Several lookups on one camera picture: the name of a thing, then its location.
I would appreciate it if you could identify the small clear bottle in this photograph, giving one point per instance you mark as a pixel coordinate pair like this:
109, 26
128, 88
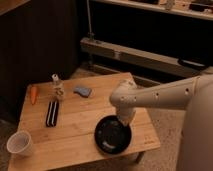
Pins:
58, 87

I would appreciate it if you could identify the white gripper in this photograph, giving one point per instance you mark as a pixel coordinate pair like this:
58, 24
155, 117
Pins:
125, 116

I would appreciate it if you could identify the orange carrot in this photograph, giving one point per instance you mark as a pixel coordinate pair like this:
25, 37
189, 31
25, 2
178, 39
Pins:
33, 94

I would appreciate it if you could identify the grey metal beam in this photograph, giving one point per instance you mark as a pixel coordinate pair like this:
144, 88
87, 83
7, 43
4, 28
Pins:
138, 57

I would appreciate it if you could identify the black ceramic bowl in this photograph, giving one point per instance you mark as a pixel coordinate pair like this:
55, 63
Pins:
111, 136

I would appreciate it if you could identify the black rectangular case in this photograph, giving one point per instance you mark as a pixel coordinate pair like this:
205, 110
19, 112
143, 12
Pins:
52, 114

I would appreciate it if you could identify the metal pole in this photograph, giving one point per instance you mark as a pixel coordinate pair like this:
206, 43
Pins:
90, 33

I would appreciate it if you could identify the white paper cup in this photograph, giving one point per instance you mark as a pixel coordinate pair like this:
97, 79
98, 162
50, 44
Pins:
20, 143

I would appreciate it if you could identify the wooden table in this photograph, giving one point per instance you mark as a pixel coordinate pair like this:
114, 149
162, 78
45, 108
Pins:
71, 141

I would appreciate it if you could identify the wall shelf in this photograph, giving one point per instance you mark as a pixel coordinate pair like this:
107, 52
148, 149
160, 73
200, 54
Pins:
175, 7

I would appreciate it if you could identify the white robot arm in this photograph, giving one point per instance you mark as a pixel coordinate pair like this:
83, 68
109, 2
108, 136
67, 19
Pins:
195, 96

